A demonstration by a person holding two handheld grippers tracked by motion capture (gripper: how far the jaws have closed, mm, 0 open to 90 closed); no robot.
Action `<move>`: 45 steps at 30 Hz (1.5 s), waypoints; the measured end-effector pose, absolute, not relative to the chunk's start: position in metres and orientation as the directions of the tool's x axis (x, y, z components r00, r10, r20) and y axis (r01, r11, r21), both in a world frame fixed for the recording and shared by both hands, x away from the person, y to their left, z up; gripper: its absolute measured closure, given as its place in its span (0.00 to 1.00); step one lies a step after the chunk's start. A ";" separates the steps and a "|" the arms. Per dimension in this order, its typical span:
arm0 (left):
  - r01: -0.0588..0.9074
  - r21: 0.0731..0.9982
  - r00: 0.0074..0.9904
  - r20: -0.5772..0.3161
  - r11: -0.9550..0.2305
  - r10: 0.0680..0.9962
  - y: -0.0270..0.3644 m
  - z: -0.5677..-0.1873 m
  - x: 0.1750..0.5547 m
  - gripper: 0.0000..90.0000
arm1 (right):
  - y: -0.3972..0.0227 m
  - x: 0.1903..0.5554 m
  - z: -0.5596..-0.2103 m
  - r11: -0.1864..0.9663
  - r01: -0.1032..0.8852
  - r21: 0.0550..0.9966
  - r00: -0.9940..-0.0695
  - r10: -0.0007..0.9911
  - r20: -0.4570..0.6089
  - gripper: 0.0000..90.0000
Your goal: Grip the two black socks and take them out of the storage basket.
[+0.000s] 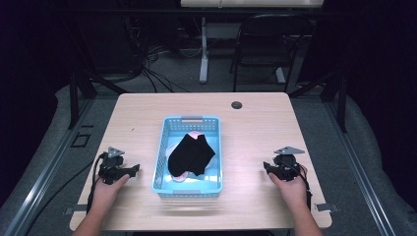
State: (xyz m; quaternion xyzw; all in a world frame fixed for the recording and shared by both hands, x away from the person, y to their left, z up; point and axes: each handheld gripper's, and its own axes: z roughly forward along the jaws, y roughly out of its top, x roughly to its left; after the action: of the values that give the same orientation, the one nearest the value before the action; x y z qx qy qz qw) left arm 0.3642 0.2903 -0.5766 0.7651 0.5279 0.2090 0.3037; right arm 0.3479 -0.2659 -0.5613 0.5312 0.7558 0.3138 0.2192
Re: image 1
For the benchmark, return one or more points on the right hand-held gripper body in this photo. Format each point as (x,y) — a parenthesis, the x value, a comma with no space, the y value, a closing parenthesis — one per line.
(285,167)

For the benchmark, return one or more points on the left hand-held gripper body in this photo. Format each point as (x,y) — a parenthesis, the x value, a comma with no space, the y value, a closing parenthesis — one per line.
(111,167)

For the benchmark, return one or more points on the black cloth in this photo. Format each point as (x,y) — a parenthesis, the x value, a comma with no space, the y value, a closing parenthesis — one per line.
(180,178)

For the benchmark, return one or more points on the black sock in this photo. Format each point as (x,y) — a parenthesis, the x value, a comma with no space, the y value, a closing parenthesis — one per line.
(205,155)
(183,157)

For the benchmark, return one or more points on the light blue plastic basket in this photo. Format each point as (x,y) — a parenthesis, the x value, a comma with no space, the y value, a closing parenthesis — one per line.
(213,183)

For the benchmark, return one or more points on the person's right hand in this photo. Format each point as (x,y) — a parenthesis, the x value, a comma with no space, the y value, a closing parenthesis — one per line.
(293,193)

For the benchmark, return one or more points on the person's left hand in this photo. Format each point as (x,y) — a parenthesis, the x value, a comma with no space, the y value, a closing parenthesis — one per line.
(105,195)

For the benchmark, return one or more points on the white desk leg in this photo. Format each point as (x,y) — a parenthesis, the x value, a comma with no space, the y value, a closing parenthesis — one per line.
(280,75)
(204,59)

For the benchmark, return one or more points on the black folding chair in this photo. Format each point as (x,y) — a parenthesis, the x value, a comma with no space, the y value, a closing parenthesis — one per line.
(267,49)

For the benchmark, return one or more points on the metal table bracket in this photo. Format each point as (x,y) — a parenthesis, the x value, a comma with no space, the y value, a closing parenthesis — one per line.
(327,207)
(77,209)

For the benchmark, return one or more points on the aluminium floor rail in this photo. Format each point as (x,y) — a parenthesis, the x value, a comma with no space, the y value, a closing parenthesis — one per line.
(360,170)
(42,173)

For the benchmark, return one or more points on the black metal frame post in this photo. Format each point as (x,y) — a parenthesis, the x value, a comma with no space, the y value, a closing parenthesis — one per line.
(73,101)

